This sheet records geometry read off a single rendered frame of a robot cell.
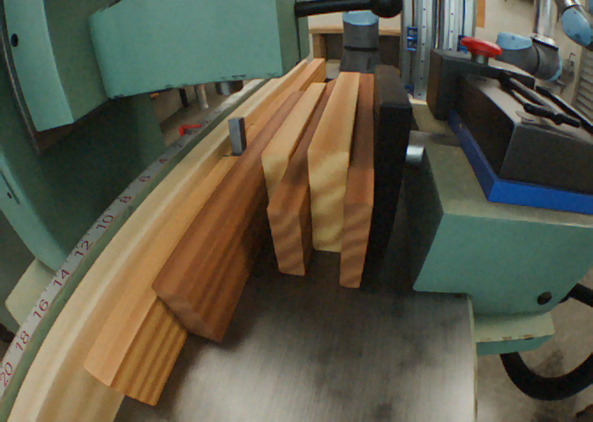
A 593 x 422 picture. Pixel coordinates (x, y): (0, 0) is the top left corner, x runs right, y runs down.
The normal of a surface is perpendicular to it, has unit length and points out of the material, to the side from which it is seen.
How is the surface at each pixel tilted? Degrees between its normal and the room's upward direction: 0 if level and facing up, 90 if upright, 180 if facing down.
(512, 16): 90
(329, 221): 90
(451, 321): 0
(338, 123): 0
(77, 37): 90
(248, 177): 0
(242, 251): 90
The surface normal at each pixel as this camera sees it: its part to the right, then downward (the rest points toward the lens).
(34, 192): 0.97, 0.09
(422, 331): -0.07, -0.77
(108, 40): -0.24, 0.63
